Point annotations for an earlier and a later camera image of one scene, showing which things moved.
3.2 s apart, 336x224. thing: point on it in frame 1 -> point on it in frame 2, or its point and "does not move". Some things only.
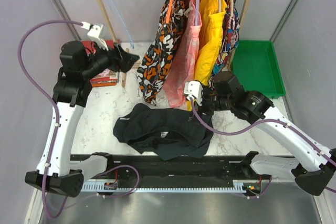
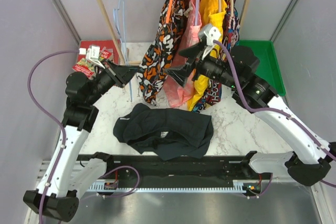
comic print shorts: [231, 27] does not move
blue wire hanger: [118, 13] -> [122, 33]
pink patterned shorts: [180, 75] does not move
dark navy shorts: [167, 133] does not move
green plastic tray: [254, 64] does not move
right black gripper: [206, 92] -> [196, 59]
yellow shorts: [212, 4] does not move
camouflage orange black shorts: [170, 28] does not move
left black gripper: [121, 61] -> [126, 73]
